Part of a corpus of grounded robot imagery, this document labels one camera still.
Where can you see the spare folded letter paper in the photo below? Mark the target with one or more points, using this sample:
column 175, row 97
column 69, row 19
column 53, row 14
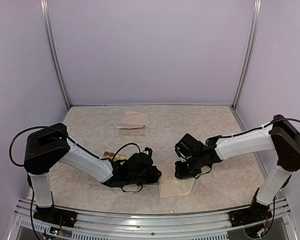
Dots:
column 133, row 120

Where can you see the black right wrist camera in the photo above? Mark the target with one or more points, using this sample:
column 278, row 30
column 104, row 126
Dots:
column 188, row 147

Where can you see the round sticker sheet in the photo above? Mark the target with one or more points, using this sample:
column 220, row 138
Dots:
column 114, row 156

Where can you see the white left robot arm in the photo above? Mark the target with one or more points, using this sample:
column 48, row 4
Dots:
column 47, row 146

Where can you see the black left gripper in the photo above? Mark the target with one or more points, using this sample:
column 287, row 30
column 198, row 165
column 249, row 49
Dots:
column 155, row 175

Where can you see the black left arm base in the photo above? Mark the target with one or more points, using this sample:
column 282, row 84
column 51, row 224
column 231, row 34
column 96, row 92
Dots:
column 56, row 216

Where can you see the aluminium front table rail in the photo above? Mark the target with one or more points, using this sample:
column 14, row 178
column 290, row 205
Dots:
column 94, row 225

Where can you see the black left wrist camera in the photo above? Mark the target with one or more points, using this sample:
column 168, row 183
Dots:
column 148, row 151

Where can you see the aluminium right corner post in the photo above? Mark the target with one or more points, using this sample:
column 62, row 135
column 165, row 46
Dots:
column 248, row 53

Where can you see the aluminium left corner post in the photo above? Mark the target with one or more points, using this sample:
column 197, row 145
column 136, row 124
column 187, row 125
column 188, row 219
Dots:
column 53, row 53

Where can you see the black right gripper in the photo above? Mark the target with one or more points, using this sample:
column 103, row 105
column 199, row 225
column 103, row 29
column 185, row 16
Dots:
column 181, row 174

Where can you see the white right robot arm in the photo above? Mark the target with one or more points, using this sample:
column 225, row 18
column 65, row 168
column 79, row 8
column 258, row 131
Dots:
column 276, row 143

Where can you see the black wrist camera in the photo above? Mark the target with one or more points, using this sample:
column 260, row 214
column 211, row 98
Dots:
column 148, row 151
column 188, row 147

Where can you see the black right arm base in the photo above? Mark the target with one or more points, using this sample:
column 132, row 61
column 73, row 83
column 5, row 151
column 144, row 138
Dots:
column 256, row 212

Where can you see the aluminium corner post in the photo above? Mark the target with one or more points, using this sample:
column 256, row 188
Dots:
column 53, row 53
column 248, row 53

